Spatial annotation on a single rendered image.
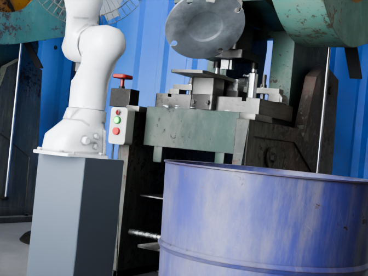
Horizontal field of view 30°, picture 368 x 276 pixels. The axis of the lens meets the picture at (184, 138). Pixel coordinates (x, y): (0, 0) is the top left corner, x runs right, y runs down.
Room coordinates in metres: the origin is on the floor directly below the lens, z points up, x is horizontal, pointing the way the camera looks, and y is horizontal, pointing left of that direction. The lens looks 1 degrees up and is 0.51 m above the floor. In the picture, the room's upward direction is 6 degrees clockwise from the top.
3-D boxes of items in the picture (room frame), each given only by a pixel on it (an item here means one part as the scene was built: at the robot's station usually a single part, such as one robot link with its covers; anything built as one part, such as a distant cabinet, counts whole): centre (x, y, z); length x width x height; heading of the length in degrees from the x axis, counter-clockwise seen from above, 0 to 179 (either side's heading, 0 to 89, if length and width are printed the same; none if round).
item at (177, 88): (2.76, 0.00, 0.76); 0.17 x 0.06 x 0.10; 58
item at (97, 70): (2.02, 0.27, 0.71); 0.18 x 0.11 x 0.25; 39
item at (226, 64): (2.66, -0.14, 0.84); 0.05 x 0.03 x 0.04; 58
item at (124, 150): (2.93, 0.01, 0.45); 0.92 x 0.12 x 0.90; 148
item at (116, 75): (2.65, 0.26, 0.72); 0.07 x 0.06 x 0.08; 148
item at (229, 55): (2.67, -0.15, 0.86); 0.20 x 0.16 x 0.05; 58
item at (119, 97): (2.64, 0.24, 0.62); 0.10 x 0.06 x 0.20; 58
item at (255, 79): (2.47, -0.23, 0.75); 0.03 x 0.03 x 0.10; 58
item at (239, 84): (2.67, -0.14, 0.76); 0.15 x 0.09 x 0.05; 58
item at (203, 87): (2.52, -0.05, 0.72); 0.25 x 0.14 x 0.14; 148
